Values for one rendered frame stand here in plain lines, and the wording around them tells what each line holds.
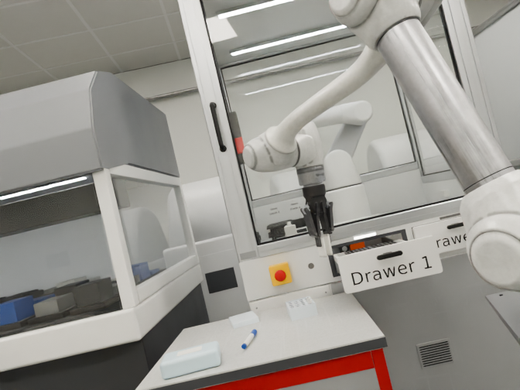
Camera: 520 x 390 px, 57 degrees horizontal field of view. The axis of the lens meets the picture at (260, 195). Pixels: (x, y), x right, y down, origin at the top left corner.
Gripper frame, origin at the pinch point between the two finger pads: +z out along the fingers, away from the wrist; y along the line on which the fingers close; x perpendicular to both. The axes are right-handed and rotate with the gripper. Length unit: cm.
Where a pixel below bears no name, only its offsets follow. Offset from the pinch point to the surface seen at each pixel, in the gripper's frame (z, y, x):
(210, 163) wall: -56, 153, 301
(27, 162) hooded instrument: -44, -72, 53
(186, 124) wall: -99, 140, 312
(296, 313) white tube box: 17.4, -16.3, 0.5
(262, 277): 9.9, -6.5, 28.1
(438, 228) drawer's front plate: 3.5, 42.4, -14.9
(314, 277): 13.2, 7.6, 16.0
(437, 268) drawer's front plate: 9.9, 12.3, -31.9
